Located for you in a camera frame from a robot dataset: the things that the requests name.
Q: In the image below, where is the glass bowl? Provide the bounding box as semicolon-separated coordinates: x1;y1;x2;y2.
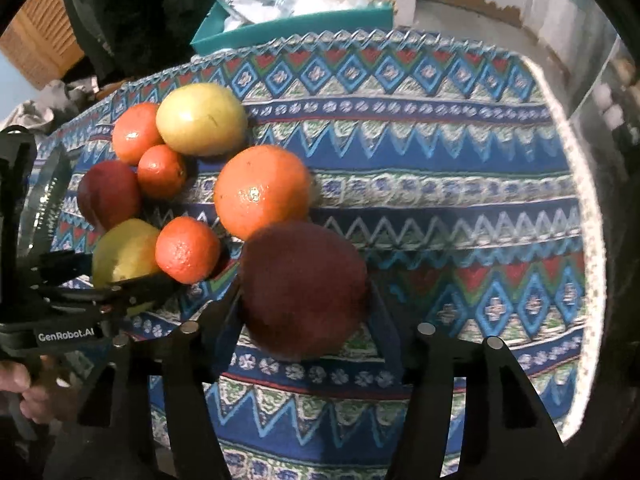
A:
17;144;73;258

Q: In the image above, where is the dark red apple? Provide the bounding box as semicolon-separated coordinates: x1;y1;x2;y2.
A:
240;221;369;361

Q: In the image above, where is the large orange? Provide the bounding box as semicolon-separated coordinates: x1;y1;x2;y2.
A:
214;144;311;240

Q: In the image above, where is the person's left hand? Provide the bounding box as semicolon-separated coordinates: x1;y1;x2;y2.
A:
1;356;79;425

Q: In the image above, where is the tangerine near pear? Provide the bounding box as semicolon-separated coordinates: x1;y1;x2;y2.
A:
155;217;221;285

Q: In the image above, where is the small tangerine middle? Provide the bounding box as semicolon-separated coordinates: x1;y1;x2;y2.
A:
137;144;188;200

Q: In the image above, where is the orange tangerine top left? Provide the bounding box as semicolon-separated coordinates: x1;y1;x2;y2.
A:
112;103;164;166

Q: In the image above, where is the pile of grey clothes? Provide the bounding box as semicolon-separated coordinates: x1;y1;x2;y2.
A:
1;76;100;136

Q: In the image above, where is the large yellow-green citrus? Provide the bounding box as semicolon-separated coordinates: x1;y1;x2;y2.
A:
156;82;248;157

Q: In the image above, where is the wooden louvered door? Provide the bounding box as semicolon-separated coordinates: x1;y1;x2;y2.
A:
1;0;85;90

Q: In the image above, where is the patterned blue tablecloth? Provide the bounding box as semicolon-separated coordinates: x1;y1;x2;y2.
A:
36;31;606;479

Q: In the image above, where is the person in black clothes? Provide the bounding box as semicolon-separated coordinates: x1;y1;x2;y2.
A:
63;0;214;84

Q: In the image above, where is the teal plastic crate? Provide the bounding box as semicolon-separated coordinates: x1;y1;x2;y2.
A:
191;0;394;56

